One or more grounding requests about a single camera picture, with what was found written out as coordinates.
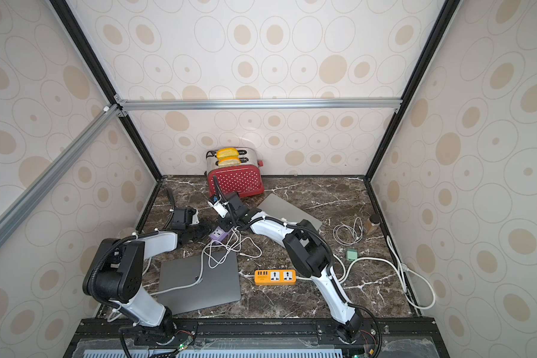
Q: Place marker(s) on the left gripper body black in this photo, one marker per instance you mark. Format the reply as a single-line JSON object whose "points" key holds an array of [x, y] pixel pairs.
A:
{"points": [[196, 232]]}

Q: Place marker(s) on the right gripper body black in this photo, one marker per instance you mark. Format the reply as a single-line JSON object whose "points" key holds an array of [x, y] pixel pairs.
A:
{"points": [[232, 205]]}

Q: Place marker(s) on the green charger adapter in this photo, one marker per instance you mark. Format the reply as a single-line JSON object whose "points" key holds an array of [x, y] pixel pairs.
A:
{"points": [[351, 255]]}

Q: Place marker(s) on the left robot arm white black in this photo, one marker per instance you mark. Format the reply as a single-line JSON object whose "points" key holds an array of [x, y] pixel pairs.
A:
{"points": [[115, 275]]}

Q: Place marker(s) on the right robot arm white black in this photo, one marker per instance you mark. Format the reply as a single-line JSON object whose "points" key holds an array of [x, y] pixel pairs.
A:
{"points": [[309, 253]]}

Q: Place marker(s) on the silver apple laptop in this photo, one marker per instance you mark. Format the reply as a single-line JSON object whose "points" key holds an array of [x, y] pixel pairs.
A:
{"points": [[277, 207]]}

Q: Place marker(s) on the dark grey laptop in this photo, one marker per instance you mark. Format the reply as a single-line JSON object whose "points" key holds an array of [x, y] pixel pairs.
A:
{"points": [[189, 284]]}

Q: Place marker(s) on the purple power strip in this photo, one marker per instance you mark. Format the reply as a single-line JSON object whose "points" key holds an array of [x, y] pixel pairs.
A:
{"points": [[218, 235]]}

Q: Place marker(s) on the red polka dot toaster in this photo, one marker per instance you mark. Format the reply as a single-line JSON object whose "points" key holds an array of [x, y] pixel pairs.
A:
{"points": [[245, 179]]}

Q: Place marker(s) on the yellow toast slice front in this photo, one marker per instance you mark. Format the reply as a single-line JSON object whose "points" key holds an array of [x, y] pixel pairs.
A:
{"points": [[229, 161]]}

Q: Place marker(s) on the yellow toast slice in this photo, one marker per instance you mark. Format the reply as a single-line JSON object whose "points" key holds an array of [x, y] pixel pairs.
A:
{"points": [[229, 161], [227, 153]]}

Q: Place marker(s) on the yellow toast slice rear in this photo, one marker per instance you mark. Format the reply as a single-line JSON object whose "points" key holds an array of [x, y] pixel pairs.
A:
{"points": [[227, 153]]}

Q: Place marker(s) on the orange power strip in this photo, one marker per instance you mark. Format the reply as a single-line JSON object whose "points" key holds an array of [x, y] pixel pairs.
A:
{"points": [[275, 277]]}

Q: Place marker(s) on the small brown spice bottle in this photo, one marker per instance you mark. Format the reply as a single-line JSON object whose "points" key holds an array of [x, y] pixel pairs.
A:
{"points": [[372, 224]]}

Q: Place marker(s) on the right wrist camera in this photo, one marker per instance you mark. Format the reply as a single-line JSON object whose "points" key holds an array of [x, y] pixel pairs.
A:
{"points": [[218, 205]]}

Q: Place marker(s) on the horizontal aluminium frame bar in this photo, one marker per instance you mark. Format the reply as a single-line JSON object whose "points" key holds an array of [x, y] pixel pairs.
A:
{"points": [[261, 104]]}

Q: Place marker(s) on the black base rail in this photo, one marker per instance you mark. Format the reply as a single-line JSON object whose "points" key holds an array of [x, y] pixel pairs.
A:
{"points": [[417, 337]]}

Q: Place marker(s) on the left diagonal aluminium frame bar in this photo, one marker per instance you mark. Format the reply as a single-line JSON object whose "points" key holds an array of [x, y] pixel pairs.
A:
{"points": [[13, 217]]}

